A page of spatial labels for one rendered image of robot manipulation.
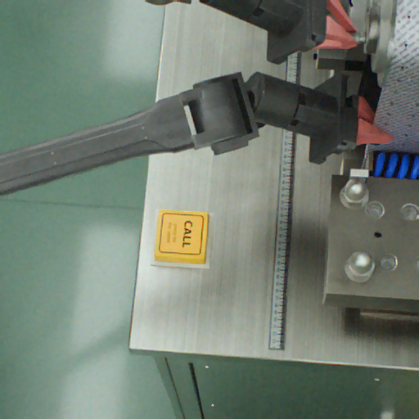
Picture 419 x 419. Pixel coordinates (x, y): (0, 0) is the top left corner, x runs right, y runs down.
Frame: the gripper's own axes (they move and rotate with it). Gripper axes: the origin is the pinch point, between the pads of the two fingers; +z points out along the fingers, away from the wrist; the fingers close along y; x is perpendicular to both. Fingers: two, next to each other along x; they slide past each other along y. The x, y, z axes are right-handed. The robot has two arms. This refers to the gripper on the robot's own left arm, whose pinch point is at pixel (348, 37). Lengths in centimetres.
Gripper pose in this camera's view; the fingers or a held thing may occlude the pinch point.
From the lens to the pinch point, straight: 124.8
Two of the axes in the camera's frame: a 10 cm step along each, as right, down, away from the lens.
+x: 6.1, -2.1, -7.6
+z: 7.9, 2.3, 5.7
